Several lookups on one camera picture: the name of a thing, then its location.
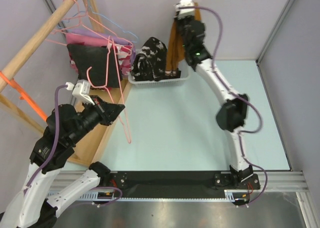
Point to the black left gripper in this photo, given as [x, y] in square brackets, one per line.
[109, 111]

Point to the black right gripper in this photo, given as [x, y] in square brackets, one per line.
[186, 19]

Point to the pink wire hanger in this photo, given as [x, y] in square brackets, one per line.
[126, 126]
[105, 30]
[81, 21]

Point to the brown trousers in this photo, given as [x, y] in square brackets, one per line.
[175, 52]

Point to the black white patterned trousers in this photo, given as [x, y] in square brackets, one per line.
[150, 61]

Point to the orange plastic hanger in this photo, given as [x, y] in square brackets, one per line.
[25, 96]

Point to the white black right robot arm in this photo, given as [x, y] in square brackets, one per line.
[233, 106]

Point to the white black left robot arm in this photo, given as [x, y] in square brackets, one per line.
[31, 207]

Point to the pink trousers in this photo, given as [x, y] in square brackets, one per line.
[126, 53]

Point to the lilac trousers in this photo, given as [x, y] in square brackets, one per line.
[88, 33]

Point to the white plastic basket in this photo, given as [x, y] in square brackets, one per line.
[183, 76]

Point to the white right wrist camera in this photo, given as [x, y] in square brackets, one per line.
[185, 8]

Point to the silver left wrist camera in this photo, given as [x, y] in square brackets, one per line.
[81, 91]

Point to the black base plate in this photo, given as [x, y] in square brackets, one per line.
[179, 183]

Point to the blue wire hanger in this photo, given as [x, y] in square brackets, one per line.
[91, 10]

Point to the aluminium corner post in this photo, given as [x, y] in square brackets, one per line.
[279, 22]

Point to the white slotted cable duct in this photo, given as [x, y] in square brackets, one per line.
[101, 197]

